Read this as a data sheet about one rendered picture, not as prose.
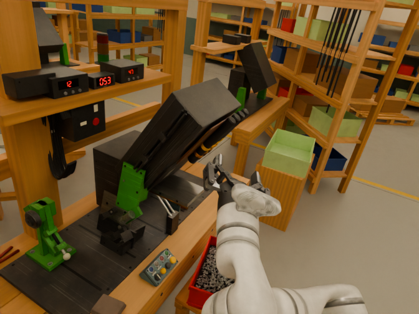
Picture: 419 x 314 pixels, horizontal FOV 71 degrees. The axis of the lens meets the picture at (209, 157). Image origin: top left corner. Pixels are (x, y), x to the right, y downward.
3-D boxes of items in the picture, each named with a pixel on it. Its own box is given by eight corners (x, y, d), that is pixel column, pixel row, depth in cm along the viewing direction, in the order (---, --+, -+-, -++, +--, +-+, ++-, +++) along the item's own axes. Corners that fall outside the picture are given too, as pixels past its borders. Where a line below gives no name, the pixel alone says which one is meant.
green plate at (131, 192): (146, 209, 134) (155, 167, 129) (134, 215, 127) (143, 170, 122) (127, 200, 138) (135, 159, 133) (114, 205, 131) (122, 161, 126)
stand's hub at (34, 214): (43, 229, 112) (40, 214, 108) (36, 233, 109) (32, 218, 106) (30, 221, 114) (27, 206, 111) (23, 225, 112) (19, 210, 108)
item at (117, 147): (158, 190, 173) (161, 139, 157) (121, 218, 149) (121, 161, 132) (134, 180, 180) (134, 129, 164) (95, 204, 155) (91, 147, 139)
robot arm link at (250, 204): (283, 200, 50) (288, 230, 45) (247, 235, 56) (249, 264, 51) (237, 180, 48) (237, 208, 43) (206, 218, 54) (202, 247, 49)
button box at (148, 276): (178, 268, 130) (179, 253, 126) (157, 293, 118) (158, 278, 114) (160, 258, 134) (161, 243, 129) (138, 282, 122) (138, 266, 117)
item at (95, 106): (106, 131, 132) (105, 98, 125) (75, 142, 119) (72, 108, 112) (86, 123, 137) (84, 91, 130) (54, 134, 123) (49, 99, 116)
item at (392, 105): (387, 113, 729) (394, 95, 708) (412, 126, 661) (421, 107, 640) (345, 110, 700) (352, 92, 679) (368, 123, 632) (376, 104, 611)
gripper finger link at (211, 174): (215, 184, 54) (216, 164, 59) (206, 179, 54) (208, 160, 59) (208, 192, 56) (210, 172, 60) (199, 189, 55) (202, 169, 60)
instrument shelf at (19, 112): (171, 81, 163) (171, 74, 161) (4, 128, 91) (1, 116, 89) (136, 71, 172) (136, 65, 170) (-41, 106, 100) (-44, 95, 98)
